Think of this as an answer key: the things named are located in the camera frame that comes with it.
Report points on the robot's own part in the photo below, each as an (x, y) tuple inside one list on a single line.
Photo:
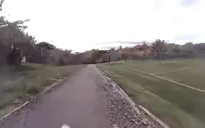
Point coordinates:
[(65, 126)]

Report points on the rough grass verge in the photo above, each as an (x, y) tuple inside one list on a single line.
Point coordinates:
[(20, 80)]

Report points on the row of trees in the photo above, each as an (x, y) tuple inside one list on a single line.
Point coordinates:
[(160, 50)]

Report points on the pale stone kerb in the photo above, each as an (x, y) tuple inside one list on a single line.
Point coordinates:
[(26, 102), (146, 112)]

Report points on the grey gravel strip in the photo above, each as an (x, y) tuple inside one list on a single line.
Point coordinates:
[(120, 106)]

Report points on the group of dark trees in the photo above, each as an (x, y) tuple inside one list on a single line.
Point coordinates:
[(6, 40)]

